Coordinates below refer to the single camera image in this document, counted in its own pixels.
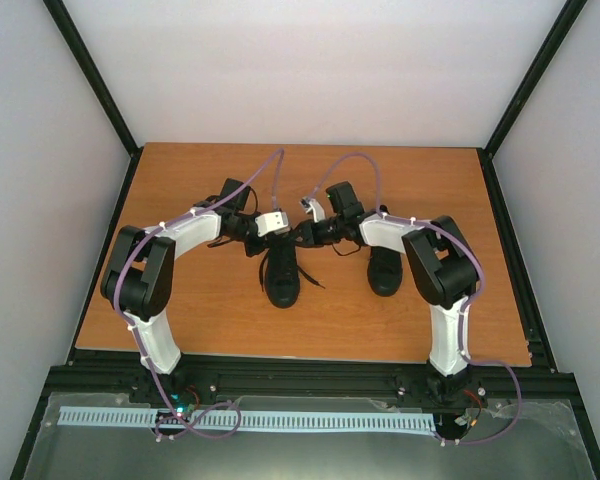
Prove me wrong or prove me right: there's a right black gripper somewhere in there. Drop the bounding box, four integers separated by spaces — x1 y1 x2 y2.
285 215 344 249

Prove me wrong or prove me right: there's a black sneaker one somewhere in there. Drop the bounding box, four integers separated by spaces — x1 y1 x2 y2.
259 234 324 309

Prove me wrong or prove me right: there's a black sneaker with laces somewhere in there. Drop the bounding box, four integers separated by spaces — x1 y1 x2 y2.
367 246 403 297

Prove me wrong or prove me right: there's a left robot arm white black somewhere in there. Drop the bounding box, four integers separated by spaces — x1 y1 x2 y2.
100 178 267 403

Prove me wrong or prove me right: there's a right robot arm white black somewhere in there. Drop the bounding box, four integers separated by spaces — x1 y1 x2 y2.
296 182 484 405

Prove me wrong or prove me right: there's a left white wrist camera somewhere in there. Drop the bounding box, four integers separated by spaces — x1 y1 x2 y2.
255 210 291 237

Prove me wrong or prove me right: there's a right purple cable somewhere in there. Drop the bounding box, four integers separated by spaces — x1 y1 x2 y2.
304 153 523 447

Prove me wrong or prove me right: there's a purple cable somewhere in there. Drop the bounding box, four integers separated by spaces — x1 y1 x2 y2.
114 147 286 441
304 153 523 447

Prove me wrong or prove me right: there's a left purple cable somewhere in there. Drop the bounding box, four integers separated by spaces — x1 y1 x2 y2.
114 147 286 441

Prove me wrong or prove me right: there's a white slotted cable duct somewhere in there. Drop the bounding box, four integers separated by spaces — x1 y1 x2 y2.
57 406 435 435

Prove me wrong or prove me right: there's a left black corner post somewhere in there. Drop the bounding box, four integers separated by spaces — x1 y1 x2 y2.
43 0 141 157

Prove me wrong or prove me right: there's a black corner post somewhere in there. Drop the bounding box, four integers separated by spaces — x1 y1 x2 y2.
482 0 589 156
43 0 141 157

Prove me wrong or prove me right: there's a grey metal base plate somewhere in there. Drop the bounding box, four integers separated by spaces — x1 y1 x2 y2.
21 394 595 479

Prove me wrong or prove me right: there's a right black corner post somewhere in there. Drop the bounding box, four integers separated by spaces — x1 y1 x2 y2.
482 0 589 156

